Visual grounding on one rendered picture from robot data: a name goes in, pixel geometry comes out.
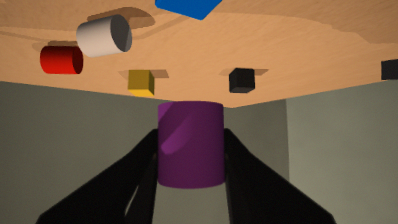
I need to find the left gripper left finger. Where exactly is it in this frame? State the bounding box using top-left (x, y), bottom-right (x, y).
top-left (36, 129), bottom-right (158, 224)

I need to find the red cylinder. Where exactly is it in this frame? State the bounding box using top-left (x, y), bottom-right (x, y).
top-left (40, 46), bottom-right (84, 74)

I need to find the yellow block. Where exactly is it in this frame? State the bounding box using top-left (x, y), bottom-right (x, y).
top-left (128, 70), bottom-right (155, 96)

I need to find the white cylinder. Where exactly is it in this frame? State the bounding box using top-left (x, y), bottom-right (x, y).
top-left (76, 14), bottom-right (132, 58)

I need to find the blue cube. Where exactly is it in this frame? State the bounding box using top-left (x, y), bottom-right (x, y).
top-left (155, 0), bottom-right (222, 20)

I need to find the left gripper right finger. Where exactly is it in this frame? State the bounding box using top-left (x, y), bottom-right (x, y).
top-left (224, 128), bottom-right (336, 224)

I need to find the purple cylinder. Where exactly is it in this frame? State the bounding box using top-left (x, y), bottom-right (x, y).
top-left (158, 101), bottom-right (225, 189)

